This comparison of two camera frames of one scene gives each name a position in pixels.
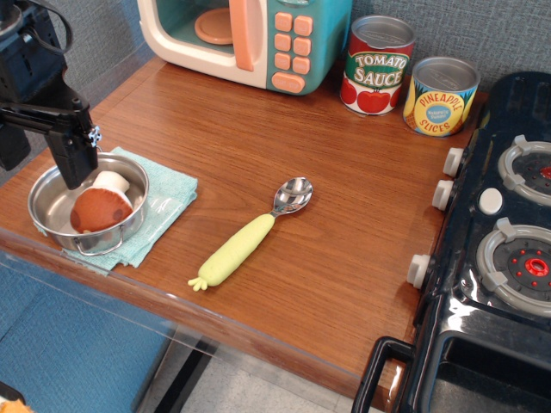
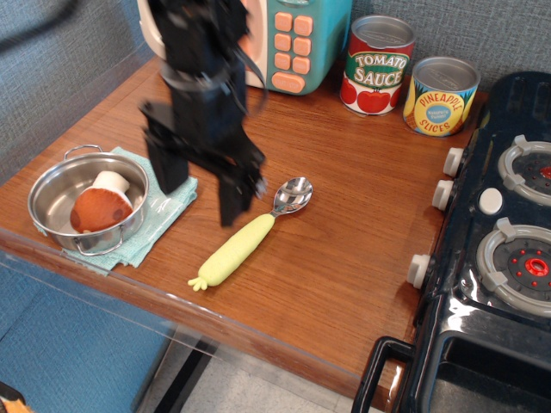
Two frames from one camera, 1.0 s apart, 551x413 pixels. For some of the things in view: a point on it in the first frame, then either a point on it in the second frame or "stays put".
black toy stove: x=482 y=339 stays put
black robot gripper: x=61 y=110 → x=208 y=121
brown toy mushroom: x=103 y=205 stays put
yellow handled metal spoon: x=290 y=194 stays put
